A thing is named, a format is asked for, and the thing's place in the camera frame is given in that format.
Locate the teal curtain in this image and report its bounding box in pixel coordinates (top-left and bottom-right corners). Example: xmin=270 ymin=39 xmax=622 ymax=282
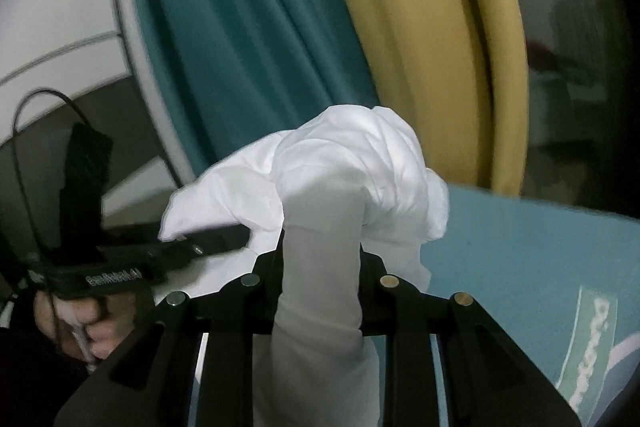
xmin=122 ymin=0 xmax=378 ymax=180

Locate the yellow curtain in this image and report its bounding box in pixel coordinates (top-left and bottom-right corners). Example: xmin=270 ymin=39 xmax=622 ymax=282
xmin=302 ymin=0 xmax=531 ymax=198

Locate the black cable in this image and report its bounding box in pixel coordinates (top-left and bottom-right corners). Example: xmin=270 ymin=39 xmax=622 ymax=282
xmin=11 ymin=89 xmax=187 ymax=268

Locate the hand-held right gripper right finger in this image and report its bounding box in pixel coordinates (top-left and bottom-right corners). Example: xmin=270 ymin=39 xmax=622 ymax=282
xmin=357 ymin=251 xmax=583 ymax=427

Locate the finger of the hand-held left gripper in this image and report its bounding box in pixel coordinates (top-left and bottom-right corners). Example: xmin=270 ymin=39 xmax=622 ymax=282
xmin=162 ymin=226 xmax=252 ymax=260

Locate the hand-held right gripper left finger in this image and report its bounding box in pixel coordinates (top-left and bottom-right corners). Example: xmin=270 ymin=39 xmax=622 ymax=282
xmin=52 ymin=251 xmax=286 ymax=427

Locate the white garment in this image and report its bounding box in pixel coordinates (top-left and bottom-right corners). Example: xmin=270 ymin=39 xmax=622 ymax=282
xmin=159 ymin=104 xmax=450 ymax=427

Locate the person's left hand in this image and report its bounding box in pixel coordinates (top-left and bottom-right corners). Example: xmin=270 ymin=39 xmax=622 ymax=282
xmin=34 ymin=293 xmax=153 ymax=360

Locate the teal bed sheet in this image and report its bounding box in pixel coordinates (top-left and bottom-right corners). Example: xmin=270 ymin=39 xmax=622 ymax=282
xmin=417 ymin=181 xmax=640 ymax=427

